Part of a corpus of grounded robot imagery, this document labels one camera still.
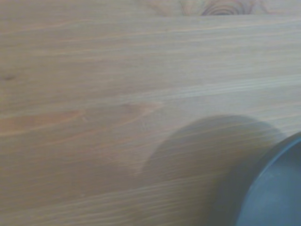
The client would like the dark green bowl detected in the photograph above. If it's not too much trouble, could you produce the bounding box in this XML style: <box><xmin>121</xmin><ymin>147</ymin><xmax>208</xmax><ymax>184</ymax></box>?
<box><xmin>235</xmin><ymin>131</ymin><xmax>301</xmax><ymax>226</ymax></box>

